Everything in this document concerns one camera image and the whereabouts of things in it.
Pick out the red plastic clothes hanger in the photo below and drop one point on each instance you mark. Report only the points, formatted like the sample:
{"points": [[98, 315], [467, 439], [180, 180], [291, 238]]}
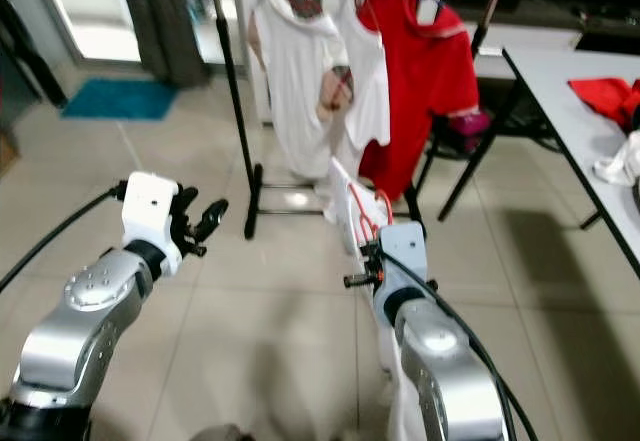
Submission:
{"points": [[360, 216]]}

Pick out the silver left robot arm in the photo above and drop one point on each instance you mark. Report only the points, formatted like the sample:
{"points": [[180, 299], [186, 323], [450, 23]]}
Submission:
{"points": [[80, 341]]}

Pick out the black clothes rack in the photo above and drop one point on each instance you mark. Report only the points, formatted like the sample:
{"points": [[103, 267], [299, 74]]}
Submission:
{"points": [[232, 91]]}

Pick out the teal floor mat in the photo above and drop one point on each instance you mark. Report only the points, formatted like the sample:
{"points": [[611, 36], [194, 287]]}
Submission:
{"points": [[120, 99]]}

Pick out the white hooded top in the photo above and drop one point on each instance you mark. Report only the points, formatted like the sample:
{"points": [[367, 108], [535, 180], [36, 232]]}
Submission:
{"points": [[295, 81]]}

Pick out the white shirt with brown print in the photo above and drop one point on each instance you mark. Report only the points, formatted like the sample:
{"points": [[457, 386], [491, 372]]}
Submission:
{"points": [[370, 91]]}

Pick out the magenta fabric item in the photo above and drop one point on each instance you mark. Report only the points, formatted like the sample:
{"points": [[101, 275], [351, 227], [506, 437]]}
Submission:
{"points": [[470, 123]]}

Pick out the grey curtain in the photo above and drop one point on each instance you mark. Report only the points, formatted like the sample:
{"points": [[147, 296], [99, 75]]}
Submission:
{"points": [[160, 21]]}

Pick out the red polo shirt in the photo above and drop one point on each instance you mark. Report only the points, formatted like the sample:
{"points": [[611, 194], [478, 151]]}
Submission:
{"points": [[430, 71]]}

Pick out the white table with black legs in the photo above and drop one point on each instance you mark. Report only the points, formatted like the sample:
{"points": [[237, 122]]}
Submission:
{"points": [[550, 141]]}

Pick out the glass door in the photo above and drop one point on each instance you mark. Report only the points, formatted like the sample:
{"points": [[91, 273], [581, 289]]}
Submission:
{"points": [[85, 6]]}

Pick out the white crumpled garment pile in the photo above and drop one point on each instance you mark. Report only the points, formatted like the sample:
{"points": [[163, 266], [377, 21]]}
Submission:
{"points": [[618, 161]]}

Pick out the large red garment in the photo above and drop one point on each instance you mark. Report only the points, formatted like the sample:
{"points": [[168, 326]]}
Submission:
{"points": [[605, 99]]}

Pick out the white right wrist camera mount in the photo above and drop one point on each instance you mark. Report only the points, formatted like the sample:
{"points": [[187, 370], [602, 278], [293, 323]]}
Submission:
{"points": [[405, 256]]}

